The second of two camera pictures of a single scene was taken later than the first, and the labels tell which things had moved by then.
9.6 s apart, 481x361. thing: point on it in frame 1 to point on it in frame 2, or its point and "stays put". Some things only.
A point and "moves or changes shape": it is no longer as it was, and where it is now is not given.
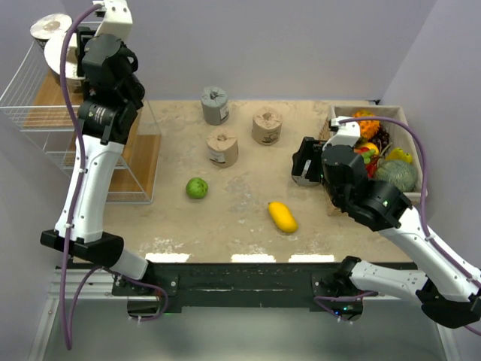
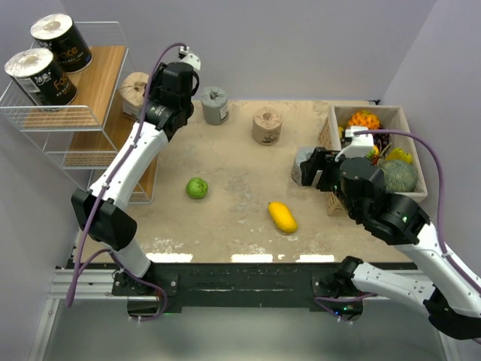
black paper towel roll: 73,83 to 40,78
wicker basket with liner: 401,139 stays put
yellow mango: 282,217 stays put
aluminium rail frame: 97,286 stays put
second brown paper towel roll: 266,125 stays put
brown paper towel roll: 222,145 moves or changes shape
